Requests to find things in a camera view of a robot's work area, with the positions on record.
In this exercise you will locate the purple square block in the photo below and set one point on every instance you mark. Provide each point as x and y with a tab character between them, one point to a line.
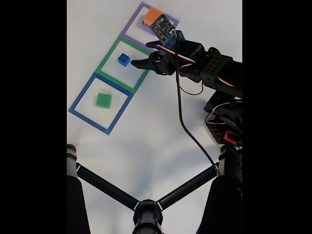
145	28

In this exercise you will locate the small blue cube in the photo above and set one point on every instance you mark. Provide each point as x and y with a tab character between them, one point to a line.
123	59

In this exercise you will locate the purple square frame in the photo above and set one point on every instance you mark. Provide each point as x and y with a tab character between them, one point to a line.
131	37

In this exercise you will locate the black tripod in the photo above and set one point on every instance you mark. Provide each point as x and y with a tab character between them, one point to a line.
147	217

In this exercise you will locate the red clamp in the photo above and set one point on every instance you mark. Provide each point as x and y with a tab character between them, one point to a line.
230	136

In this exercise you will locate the circuit board camera, blue mount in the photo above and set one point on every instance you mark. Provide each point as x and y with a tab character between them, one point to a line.
162	26

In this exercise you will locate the green square frame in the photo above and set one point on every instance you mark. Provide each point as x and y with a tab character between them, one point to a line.
122	81

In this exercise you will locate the green cube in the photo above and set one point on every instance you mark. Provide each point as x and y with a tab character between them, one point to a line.
103	100

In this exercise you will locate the blue square frame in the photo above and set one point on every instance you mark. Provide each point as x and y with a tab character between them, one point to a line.
90	120

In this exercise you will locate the orange square block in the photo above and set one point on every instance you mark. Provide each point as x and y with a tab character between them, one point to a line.
151	15

